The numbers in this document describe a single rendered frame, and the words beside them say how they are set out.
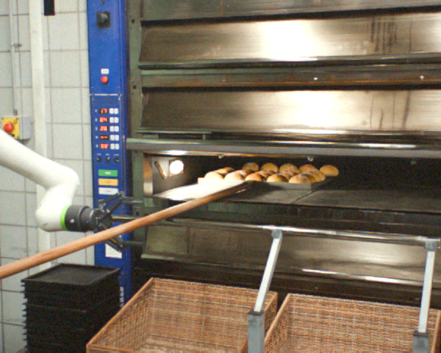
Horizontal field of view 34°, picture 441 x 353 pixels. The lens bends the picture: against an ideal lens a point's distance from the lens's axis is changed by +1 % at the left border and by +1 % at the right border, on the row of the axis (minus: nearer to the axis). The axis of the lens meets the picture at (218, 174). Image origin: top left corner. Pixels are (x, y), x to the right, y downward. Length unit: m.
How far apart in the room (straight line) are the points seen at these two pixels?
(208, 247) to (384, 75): 0.95
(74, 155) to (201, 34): 0.77
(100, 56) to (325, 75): 0.93
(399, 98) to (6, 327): 2.03
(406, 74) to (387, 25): 0.18
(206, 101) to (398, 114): 0.74
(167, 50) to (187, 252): 0.81
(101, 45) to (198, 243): 0.89
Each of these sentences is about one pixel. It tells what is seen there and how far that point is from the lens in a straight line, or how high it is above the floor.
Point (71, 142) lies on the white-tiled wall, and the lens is 3.10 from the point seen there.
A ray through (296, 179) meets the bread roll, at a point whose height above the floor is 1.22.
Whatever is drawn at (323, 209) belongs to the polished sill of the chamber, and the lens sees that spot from 2.67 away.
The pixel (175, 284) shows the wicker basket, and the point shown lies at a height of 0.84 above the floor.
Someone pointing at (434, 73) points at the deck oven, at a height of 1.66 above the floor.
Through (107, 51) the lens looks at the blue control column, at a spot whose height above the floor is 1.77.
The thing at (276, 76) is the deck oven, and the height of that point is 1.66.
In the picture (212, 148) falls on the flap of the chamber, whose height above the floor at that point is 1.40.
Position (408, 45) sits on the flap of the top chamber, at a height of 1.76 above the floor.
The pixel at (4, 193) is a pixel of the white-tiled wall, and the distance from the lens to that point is 3.35.
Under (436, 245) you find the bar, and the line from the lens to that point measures 2.22.
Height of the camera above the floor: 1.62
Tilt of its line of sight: 7 degrees down
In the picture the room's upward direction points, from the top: straight up
